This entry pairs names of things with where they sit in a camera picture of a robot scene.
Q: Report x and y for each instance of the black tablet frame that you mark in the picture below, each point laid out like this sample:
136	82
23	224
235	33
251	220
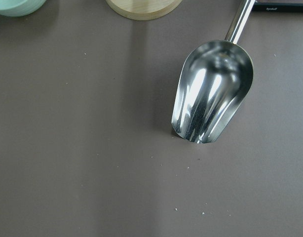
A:
278	5

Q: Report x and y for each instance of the metal scoop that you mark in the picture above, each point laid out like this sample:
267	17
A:
214	80

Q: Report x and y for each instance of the wooden stand base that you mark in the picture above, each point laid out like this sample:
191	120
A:
143	10

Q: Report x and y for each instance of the green bowl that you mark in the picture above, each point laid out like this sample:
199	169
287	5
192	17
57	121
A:
16	8

